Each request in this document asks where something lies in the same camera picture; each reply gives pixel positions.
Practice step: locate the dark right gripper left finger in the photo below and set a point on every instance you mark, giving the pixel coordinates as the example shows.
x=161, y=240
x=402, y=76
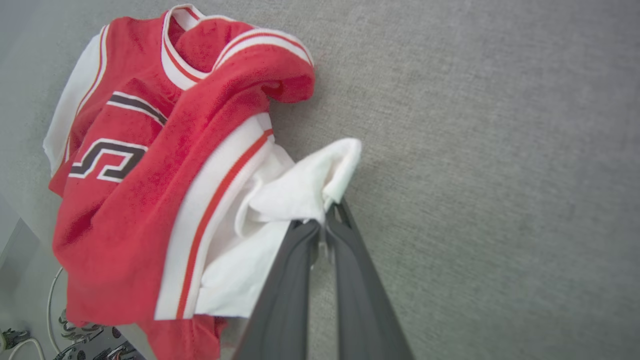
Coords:
x=285, y=300

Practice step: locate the grey fabric sofa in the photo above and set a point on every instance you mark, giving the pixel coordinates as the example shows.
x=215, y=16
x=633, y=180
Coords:
x=500, y=150

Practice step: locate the red white basketball jersey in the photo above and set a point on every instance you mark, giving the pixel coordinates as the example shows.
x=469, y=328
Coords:
x=150, y=210

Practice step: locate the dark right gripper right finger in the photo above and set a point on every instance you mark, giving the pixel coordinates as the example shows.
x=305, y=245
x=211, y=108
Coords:
x=360, y=300

